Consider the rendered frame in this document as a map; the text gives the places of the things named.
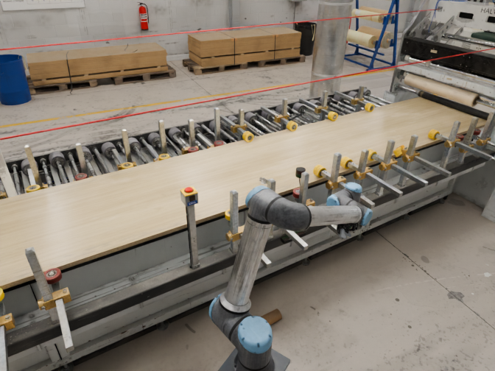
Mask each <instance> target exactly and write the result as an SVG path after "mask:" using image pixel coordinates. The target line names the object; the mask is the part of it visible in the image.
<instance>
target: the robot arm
mask: <svg viewBox="0 0 495 371"><path fill-rule="evenodd" d="M361 193H362V186H361V185H359V184H357V183H346V184H345V188H344V189H343V190H341V191H338V192H337V193H336V194H332V195H331V196H330V197H328V199H327V200H326V204H327V206H307V205H305V204H303V203H296V202H292V201H289V200H288V199H285V198H283V197H282V196H281V195H279V194H277V193H276V192H274V191H273V190H272V189H271V188H268V187H266V186H264V185H259V186H256V187H255V188H253V189H252V190H251V191H250V192H249V193H248V195H247V196H246V199H245V204H246V206H247V207H248V208H249V210H248V212H247V220H246V223H245V227H244V230H243V233H242V237H241V241H240V243H239V248H238V251H237V254H236V258H235V261H234V266H233V269H232V272H231V276H230V279H229V282H228V287H227V290H226V291H224V292H223V293H222V294H219V295H218V298H215V299H214V300H213V301H212V303H211V305H210V308H209V316H210V318H211V319H212V321H213V323H214V324H215V325H216V326H217V327H218V328H219V329H220V330H221V331H222V332H223V333H224V334H225V336H226V337H227V338H228V339H229V340H230V341H231V343H232V344H233V345H234V346H235V347H236V349H237V350H238V353H237V354H236V357H235V359H234V371H274V366H275V365H274V360H273V357H272V355H271V350H272V342H273V334H272V329H271V327H270V324H269V323H268V322H267V321H266V320H265V319H263V318H262V317H258V316H252V315H251V314H250V312H249V310H250V307H251V301H250V299H249V296H250V293H251V290H252V288H253V283H254V280H255V278H256V273H257V271H258V268H259V264H260V261H261V257H262V255H263V252H264V248H265V245H266V243H267V238H268V236H269V233H270V229H271V226H272V225H275V226H276V227H280V228H282V229H285V230H290V231H295V232H299V231H305V230H307V229H308V228H309V227H314V226H322V225H337V232H338V234H339V237H340V238H341V239H347V237H346V236H349V237H351V233H350V232H349V231H355V230H357V227H358V223H359V224H360V225H362V226H366V224H367V223H369V221H370V220H371V217H372V215H373V211H372V210H371V209H369V208H367V207H365V206H364V205H361V204H360V203H359V201H360V197H361ZM356 226H357V227H356Z"/></svg>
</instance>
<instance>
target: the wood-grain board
mask: <svg viewBox="0 0 495 371"><path fill-rule="evenodd" d="M455 121H460V122H461V123H460V127H459V130H458V131H457V134H461V135H462V134H465V133H467V132H468V129H469V126H470V123H471V119H467V118H464V117H462V116H459V115H456V114H454V113H450V112H448V111H446V110H442V109H440V108H438V107H434V106H431V105H428V104H426V103H423V102H420V101H418V100H416V99H408V100H404V101H401V102H396V103H393V104H389V105H384V106H381V107H375V108H374V110H373V111H372V112H369V111H366V110H363V111H359V112H356V113H351V114H348V115H344V116H339V117H337V120H336V121H331V120H330V119H326V120H323V121H318V122H315V123H311V124H306V125H303V126H299V127H298V128H297V129H296V131H291V130H288V129H287V130H282V131H278V132H273V133H270V134H266V135H261V136H258V137H255V138H253V140H252V141H251V142H249V143H248V142H247V141H245V140H242V141H237V142H233V143H230V144H225V145H222V146H216V147H213V148H209V149H204V150H200V151H197V152H192V153H189V154H185V155H180V156H177V157H173V158H167V159H164V160H159V161H156V162H152V163H147V164H144V165H140V166H135V167H131V168H128V169H122V170H119V171H116V172H111V173H107V174H102V175H99V176H96V177H89V178H86V179H83V180H78V181H74V182H71V183H66V184H62V185H57V186H54V187H50V188H45V189H41V190H38V191H33V192H29V193H26V194H21V195H18V196H14V197H8V198H5V199H0V288H1V289H2V290H4V289H8V288H10V287H13V286H17V285H19V284H22V283H25V282H27V281H30V280H34V279H35V277H34V275H33V273H32V270H31V267H30V265H29V262H28V260H27V257H26V255H25V249H26V248H29V247H34V249H35V252H36V255H37V257H38V260H39V262H40V265H41V268H42V270H43V273H44V272H45V271H46V270H48V269H51V268H58V269H59V270H63V269H67V268H69V267H71V266H75V265H78V264H81V263H84V262H86V261H90V260H93V259H95V258H99V257H102V256H104V255H108V254H111V253H113V252H117V251H120V250H123V249H125V248H128V247H132V246H134V245H137V244H140V243H143V242H146V241H149V240H152V239H156V238H158V237H161V236H165V235H167V234H169V233H173V232H175V231H178V230H182V229H184V228H187V221H186V206H185V205H184V204H183V203H182V201H181V198H180V189H182V188H187V187H189V186H193V187H194V188H195V189H196V191H197V192H198V202H199V203H198V204H195V205H194V210H195V221H196V225H197V224H199V223H202V222H206V221H208V220H211V219H215V218H217V217H219V216H223V215H225V212H226V211H227V210H228V209H230V191H232V190H236V191H237V192H238V210H241V209H243V208H247V206H246V204H245V199H246V196H247V195H248V193H249V192H250V191H251V190H252V189H253V188H255V187H256V186H266V187H267V184H261V181H259V178H260V177H262V178H263V177H264V178H265V179H268V180H269V179H272V178H273V179H274V180H275V181H276V183H275V192H276V193H277V194H279V195H281V196H282V195H285V194H288V193H291V192H293V190H294V189H296V188H300V184H299V178H297V177H296V176H295V171H296V168H297V167H304V168H305V169H306V172H308V173H309V184H308V187H309V186H313V185H314V184H317V183H321V182H323V181H326V180H327V179H326V178H325V177H321V178H319V177H318V176H316V175H315V174H314V173H313V169H314V167H316V165H319V164H320V165H321V166H323V167H325V168H326V171H327V172H328V173H330V174H331V168H332V163H333V158H334V153H336V152H339V153H340V154H341V155H342V157H341V159H342V158H343V157H345V156H346V157H348V158H350V159H352V161H353V163H355V164H356V165H359V159H360V155H361V151H362V150H364V149H372V150H374V151H376V152H377V155H379V156H381V157H382V158H384V156H385V151H386V148H387V142H388V141H389V140H391V139H392V140H394V141H395V145H394V148H393V151H394V150H395V149H397V147H400V146H401V145H404V147H408V146H409V143H410V139H411V135H417V136H418V140H417V144H416V146H415V150H417V149H421V148H424V147H426V146H430V145H433V144H436V143H439V142H441V141H442V140H441V139H438V138H437V139H436V140H432V139H431V138H428V134H429V131H430V130H432V129H434V130H437V131H439V132H440V134H441V135H444V136H446V137H448V138H449V136H450V133H451V131H452V127H453V124H454V122H455ZM395 157H396V156H395V154H394V152H393V154H392V157H391V158H395Z"/></svg>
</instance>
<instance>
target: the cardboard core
mask: <svg viewBox="0 0 495 371"><path fill-rule="evenodd" d="M261 317H262V318H263V319H265V320H266V321H267V322H268V323H269V324H270V325H272V324H273V323H275V322H277V321H279V320H281V319H282V315H281V312H280V311H279V310H278V309H275V310H273V311H271V312H269V313H267V314H265V315H263V316H261Z"/></svg>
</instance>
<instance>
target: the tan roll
mask: <svg viewBox="0 0 495 371"><path fill-rule="evenodd" d="M399 78H402V79H404V84H406V85H409V86H412V87H414V88H418V89H421V90H423V91H427V92H430V93H433V94H436V95H439V96H442V97H445V98H447V99H451V100H454V101H456V102H460V103H463V104H465V105H469V106H472V107H474V106H475V105H477V103H478V104H481V105H485V106H487V107H491V108H493V109H495V105H494V104H491V103H489V102H484V101H482V100H479V99H477V97H478V96H479V94H477V93H473V92H470V91H466V90H463V89H460V88H456V87H453V86H450V85H447V84H443V83H441V82H437V81H434V80H431V79H427V78H424V77H420V76H418V75H414V74H408V75H407V76H403V75H400V76H399Z"/></svg>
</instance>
